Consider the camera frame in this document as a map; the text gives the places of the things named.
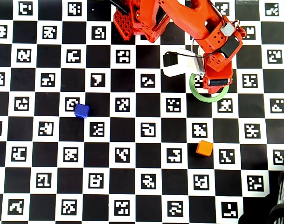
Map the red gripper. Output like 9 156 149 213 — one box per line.
202 52 233 95

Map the blue cube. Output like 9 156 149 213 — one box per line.
74 103 90 119

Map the orange cube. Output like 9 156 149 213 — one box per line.
195 140 214 156

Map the small grey box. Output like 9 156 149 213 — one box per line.
220 21 236 36

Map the black flexible coiled holder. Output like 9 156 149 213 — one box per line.
269 170 284 224

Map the black white marker checkerboard mat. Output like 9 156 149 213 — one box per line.
0 0 284 224

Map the green ring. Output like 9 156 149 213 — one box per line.
189 73 230 103

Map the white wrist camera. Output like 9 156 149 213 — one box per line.
162 48 207 78

